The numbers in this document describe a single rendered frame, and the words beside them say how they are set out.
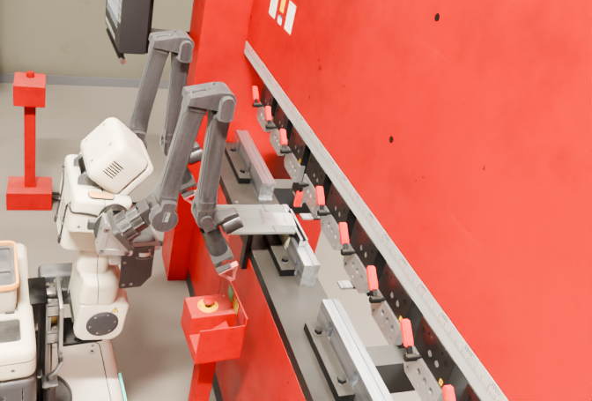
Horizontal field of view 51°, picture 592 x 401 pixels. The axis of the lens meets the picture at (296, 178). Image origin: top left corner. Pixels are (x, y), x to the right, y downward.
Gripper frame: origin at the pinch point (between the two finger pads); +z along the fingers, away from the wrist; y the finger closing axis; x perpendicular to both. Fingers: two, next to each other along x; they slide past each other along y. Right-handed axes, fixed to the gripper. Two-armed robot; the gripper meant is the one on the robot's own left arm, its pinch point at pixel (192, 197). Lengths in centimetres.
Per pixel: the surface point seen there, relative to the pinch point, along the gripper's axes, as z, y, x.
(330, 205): -13, -51, -37
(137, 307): 88, 51, 47
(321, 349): 18, -74, -15
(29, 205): 64, 146, 87
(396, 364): 31, -83, -35
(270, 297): 19, -46, -9
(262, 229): 8.5, -23.5, -17.5
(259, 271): 19.3, -31.0, -10.4
